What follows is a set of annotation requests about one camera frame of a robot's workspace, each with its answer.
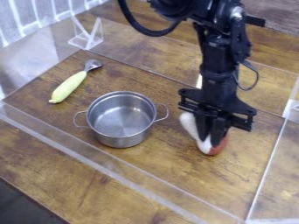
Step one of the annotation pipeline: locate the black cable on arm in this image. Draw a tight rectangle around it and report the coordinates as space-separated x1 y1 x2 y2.
116 0 260 92

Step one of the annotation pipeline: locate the clear acrylic enclosure wall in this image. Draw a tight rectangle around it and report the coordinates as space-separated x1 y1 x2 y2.
0 20 299 224

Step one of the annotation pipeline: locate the black strip on wall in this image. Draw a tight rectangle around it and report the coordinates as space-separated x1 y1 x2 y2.
188 3 266 28

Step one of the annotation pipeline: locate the silver metal pot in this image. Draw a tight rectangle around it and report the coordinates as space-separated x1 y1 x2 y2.
73 91 169 149

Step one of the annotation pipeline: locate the white red plush mushroom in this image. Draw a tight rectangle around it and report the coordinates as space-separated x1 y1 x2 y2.
178 111 229 156

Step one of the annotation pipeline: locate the clear acrylic triangle bracket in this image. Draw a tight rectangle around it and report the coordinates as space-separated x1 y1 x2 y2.
68 17 104 50

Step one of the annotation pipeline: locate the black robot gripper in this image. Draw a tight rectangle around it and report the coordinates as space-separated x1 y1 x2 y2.
178 73 257 147

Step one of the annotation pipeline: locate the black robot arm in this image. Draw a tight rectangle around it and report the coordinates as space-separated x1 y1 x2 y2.
150 0 257 146

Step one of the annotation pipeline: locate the yellow handled metal utensil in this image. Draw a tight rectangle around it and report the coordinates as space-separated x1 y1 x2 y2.
48 59 102 104

